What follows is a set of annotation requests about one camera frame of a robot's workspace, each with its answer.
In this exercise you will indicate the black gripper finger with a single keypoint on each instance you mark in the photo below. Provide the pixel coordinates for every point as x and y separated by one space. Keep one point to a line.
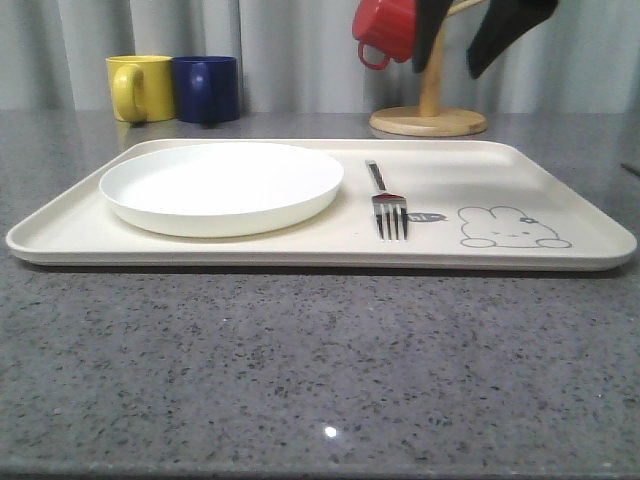
429 16
504 22

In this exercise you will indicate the silver fork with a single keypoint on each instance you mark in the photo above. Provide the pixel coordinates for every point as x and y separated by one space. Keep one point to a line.
390 210

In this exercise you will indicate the white round plate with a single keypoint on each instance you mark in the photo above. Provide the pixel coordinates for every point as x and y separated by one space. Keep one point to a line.
222 189

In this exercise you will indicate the red mug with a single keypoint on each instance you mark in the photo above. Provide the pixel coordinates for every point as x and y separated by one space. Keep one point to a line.
385 30

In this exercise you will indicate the wooden mug tree stand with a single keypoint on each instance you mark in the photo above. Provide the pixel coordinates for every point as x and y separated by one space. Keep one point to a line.
428 118

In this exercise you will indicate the grey curtain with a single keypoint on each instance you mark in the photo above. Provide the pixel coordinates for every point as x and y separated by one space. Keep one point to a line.
300 56

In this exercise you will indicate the beige rabbit serving tray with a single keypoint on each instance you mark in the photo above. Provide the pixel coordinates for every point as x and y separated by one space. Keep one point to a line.
471 205

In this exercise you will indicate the dark blue mug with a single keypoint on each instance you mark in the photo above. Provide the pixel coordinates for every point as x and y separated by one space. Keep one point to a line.
206 88

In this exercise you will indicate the yellow mug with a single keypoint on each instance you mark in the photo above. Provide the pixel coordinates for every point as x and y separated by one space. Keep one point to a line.
141 88

